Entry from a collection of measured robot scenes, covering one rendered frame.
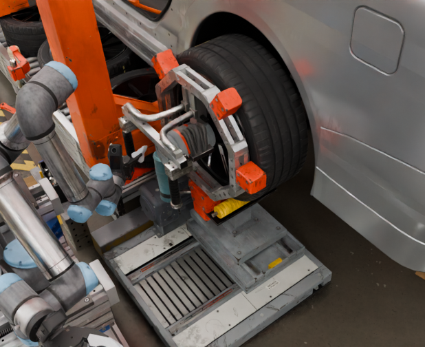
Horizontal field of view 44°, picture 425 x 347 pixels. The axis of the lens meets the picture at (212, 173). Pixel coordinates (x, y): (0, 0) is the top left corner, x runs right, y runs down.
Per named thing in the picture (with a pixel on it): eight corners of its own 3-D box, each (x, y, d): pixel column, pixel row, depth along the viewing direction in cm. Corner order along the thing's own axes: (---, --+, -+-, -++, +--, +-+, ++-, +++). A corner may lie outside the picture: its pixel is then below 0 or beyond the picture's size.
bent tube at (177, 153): (221, 137, 189) (219, 113, 181) (176, 160, 181) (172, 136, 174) (193, 114, 199) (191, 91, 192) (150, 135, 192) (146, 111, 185)
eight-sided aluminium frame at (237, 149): (249, 217, 214) (248, 109, 176) (236, 224, 211) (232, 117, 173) (177, 149, 247) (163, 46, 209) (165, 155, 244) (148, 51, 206)
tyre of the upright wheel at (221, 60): (315, 69, 178) (203, 9, 220) (261, 96, 169) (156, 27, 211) (307, 206, 222) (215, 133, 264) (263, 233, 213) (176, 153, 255)
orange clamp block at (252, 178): (251, 173, 198) (266, 186, 192) (234, 182, 195) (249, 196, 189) (251, 160, 193) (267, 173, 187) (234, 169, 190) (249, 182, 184)
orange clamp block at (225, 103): (235, 112, 187) (244, 102, 179) (218, 121, 184) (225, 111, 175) (225, 96, 187) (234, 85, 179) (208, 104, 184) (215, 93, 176)
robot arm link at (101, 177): (98, 185, 176) (105, 207, 184) (114, 163, 184) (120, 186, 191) (78, 180, 178) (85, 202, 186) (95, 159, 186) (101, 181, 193)
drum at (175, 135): (218, 154, 212) (216, 127, 202) (174, 177, 204) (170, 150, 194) (198, 137, 221) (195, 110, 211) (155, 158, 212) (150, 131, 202)
